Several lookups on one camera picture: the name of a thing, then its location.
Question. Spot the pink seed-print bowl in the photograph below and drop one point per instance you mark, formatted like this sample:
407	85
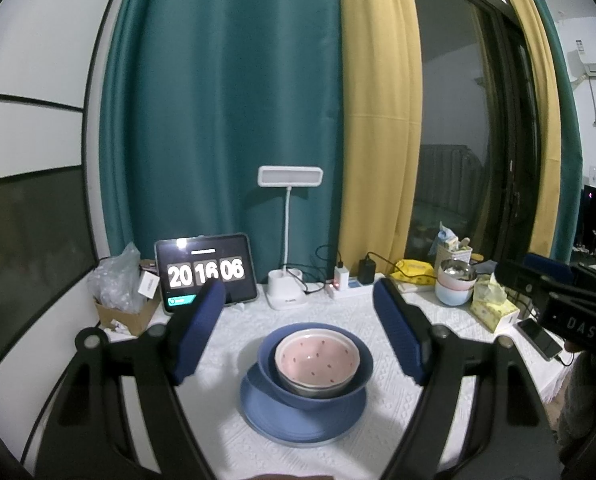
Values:
318	355

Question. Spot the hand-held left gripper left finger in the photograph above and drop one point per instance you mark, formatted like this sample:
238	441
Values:
198	330

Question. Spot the black smartphone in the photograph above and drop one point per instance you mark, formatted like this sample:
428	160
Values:
538	337

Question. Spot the yellow wet wipes packet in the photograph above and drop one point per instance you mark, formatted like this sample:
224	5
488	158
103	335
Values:
413	270

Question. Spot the blue packet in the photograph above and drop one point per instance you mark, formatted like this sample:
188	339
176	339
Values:
445	237

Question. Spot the person's right forearm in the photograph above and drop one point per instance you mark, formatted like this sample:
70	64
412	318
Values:
585	390

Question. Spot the stacked pastel bowls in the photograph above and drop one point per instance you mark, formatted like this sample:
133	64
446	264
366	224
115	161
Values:
453	296

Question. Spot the white charger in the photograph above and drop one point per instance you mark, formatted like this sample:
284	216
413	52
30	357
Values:
342	279

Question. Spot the white perforated holder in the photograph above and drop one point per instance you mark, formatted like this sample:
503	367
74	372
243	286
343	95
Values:
458	254

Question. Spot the large dark blue bowl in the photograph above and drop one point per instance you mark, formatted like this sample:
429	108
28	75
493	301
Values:
268	360

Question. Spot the white textured tablecloth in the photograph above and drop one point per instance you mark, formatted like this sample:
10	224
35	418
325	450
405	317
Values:
238	325

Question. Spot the yellow patterned cloth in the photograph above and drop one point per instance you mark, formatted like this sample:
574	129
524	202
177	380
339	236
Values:
495	310

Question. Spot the small white box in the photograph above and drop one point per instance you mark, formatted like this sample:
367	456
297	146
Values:
148	285

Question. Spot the white wall outlet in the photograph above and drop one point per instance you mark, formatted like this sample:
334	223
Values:
595	176

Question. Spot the yellow curtain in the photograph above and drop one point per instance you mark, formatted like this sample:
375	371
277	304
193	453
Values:
378	110
538	110

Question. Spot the steel bowl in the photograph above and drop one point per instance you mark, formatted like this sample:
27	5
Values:
458	270

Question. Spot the dark glass door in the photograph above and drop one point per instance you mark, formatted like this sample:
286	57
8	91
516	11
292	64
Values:
453	110

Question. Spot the blue plate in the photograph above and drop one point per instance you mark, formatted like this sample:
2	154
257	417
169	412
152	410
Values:
263	410

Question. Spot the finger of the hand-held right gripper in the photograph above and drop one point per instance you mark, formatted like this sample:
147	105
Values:
520	275
548	265

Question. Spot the tablet showing clock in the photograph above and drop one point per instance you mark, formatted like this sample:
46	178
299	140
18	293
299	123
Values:
203	260

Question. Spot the teal curtain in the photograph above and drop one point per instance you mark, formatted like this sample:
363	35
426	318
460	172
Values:
568	160
218	110

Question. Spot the white power strip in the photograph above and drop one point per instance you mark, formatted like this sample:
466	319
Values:
358	287

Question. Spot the black charger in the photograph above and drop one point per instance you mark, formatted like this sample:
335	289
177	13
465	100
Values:
366	271

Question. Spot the cardboard box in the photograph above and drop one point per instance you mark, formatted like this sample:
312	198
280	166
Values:
128	317

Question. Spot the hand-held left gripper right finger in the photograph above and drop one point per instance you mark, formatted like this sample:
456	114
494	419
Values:
398	330

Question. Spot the white desk lamp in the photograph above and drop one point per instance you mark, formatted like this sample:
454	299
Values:
290	176

